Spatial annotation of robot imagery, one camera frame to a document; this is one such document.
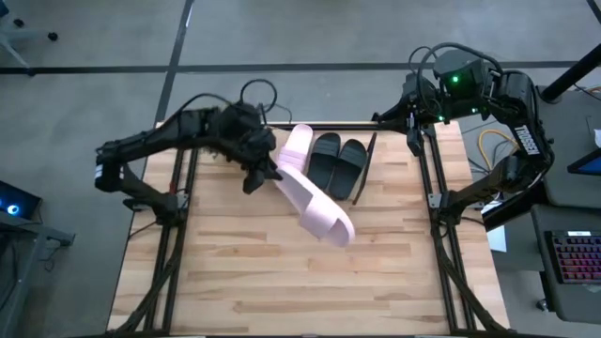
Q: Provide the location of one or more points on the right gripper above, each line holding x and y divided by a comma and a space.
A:
420, 103

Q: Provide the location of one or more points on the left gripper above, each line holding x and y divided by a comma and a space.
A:
256, 148

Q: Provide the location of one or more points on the pink rubber slide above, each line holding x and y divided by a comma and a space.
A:
319, 211
298, 141

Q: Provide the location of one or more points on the black rubber slide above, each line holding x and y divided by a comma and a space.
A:
347, 169
324, 159

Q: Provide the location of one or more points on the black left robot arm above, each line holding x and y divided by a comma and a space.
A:
141, 141

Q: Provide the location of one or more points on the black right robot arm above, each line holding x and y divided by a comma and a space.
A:
526, 141

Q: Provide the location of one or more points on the black slanted beam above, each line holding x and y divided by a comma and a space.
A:
512, 213

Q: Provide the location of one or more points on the white paper sheet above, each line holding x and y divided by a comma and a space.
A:
497, 239

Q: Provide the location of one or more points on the large grey desk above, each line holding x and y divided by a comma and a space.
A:
573, 141

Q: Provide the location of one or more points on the black slanted pole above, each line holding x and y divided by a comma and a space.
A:
570, 75

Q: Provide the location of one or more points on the tablet with blue screen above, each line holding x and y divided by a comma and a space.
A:
589, 165

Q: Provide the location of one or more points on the backlit black keyboard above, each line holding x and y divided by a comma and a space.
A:
577, 258

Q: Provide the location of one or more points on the dark grey side cart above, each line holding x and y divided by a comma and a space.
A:
33, 232

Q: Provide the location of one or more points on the grey keyboard desk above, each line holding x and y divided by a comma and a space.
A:
573, 305

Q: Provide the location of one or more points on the black computer with blue light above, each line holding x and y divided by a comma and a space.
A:
19, 199

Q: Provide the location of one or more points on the grey office chair base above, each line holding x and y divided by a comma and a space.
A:
23, 34

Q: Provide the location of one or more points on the black aluminium rig frame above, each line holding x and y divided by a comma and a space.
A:
347, 125

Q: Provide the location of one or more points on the wooden shelf with black frame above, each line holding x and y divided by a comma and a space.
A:
357, 197

